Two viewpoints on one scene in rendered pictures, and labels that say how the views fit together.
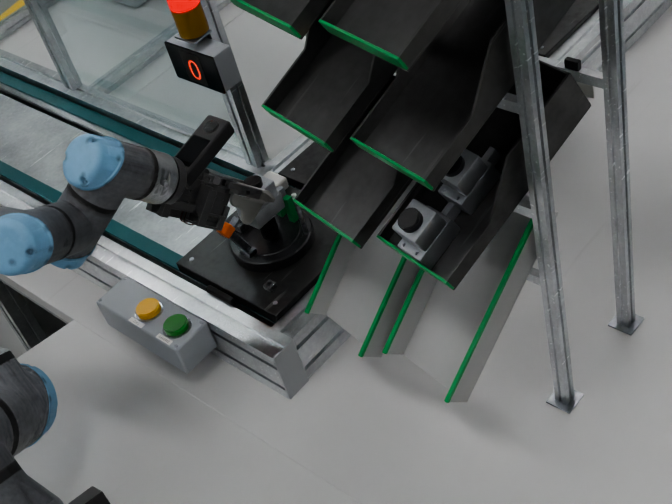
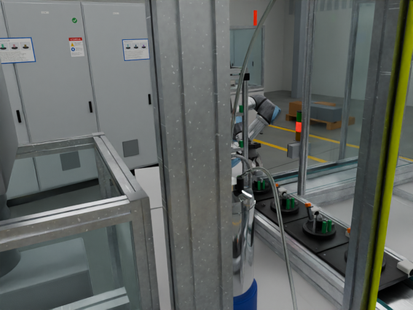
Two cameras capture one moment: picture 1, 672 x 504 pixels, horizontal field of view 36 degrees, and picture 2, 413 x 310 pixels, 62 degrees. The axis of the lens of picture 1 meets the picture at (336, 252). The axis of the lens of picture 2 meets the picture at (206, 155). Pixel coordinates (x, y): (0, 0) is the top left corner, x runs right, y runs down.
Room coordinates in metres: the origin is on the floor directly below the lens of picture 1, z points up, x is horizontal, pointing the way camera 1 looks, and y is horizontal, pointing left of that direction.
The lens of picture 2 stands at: (1.44, -1.69, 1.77)
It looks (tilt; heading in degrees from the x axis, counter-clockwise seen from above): 18 degrees down; 103
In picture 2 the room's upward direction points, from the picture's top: 2 degrees counter-clockwise
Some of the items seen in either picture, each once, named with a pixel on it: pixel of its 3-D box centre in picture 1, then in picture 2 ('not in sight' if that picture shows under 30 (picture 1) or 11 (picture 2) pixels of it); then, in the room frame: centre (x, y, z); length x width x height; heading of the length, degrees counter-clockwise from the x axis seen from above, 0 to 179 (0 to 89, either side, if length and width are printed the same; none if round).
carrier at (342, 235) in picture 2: not in sight; (319, 222); (1.61, -0.31, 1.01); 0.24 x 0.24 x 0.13; 37
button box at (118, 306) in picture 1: (155, 323); not in sight; (1.25, 0.32, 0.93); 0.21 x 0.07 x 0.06; 37
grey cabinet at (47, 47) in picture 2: not in sight; (50, 102); (-1.36, 1.99, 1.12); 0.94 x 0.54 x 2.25; 47
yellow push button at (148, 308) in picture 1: (149, 310); not in sight; (1.25, 0.32, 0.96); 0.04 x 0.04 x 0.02
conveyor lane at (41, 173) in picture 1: (179, 204); (301, 190); (1.57, 0.25, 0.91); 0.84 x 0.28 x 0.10; 37
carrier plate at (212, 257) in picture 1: (275, 246); (256, 190); (1.31, 0.09, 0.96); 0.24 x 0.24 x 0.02; 37
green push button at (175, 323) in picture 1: (176, 326); not in sight; (1.19, 0.27, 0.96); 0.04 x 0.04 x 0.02
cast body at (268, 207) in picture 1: (262, 194); (257, 173); (1.32, 0.09, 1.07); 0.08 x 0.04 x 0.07; 127
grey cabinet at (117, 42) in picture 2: not in sight; (118, 94); (-0.76, 2.62, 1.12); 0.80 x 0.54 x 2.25; 47
